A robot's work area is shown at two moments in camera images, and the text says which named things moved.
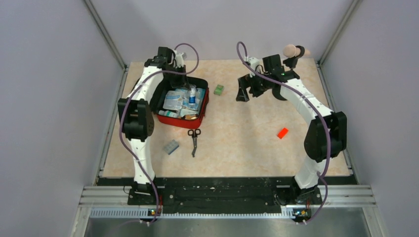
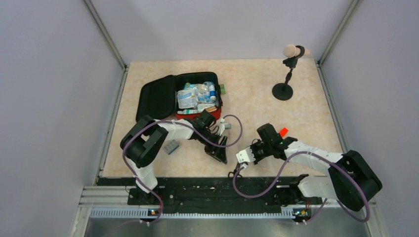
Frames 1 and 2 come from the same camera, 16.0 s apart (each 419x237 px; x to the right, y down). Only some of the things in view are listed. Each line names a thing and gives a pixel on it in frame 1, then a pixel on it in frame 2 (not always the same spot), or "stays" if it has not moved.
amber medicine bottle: x=191 y=117 -> x=211 y=108
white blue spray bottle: x=192 y=96 -> x=212 y=93
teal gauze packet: x=186 y=111 -> x=201 y=106
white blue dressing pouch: x=173 y=100 -> x=186 y=98
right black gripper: x=244 y=82 -> x=257 y=159
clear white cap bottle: x=168 y=113 -> x=188 y=111
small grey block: x=171 y=147 stays
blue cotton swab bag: x=184 y=92 -> x=202 y=92
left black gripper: x=180 y=83 -> x=218 y=153
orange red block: x=282 y=133 stays
